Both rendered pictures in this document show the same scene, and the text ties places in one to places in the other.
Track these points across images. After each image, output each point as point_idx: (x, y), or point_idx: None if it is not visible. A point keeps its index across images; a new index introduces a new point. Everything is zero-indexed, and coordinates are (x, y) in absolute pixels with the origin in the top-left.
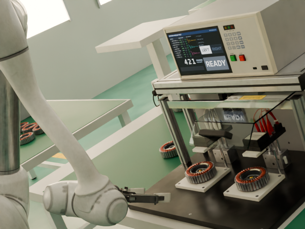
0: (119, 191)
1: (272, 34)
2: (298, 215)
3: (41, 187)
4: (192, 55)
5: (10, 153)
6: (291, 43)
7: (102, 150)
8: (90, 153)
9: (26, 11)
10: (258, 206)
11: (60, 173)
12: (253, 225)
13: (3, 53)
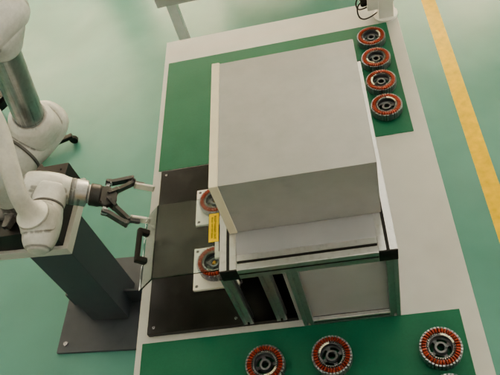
0: (97, 199)
1: (237, 205)
2: (191, 340)
3: (175, 55)
4: None
5: (21, 117)
6: (273, 215)
7: (256, 42)
8: (246, 36)
9: (2, 32)
10: (187, 297)
11: (202, 46)
12: (158, 315)
13: None
